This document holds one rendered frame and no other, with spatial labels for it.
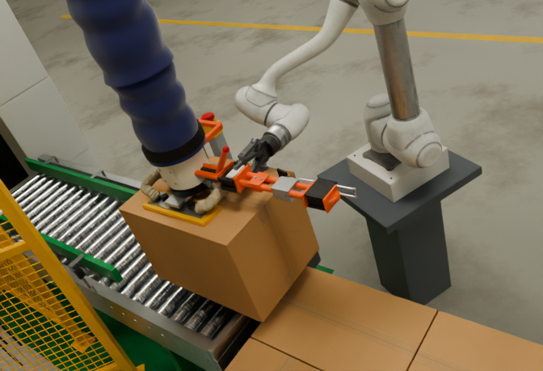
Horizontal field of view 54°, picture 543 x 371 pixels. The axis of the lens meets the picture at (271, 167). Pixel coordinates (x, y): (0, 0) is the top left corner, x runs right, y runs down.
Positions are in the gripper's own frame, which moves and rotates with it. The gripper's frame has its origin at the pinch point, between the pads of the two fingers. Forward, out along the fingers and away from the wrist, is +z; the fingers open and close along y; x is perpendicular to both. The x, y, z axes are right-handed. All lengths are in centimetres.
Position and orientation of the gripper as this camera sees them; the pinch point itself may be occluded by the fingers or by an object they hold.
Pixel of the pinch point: (237, 176)
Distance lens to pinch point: 178.6
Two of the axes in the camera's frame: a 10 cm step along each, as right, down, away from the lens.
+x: -7.8, -1.6, 6.1
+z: -5.7, 5.9, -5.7
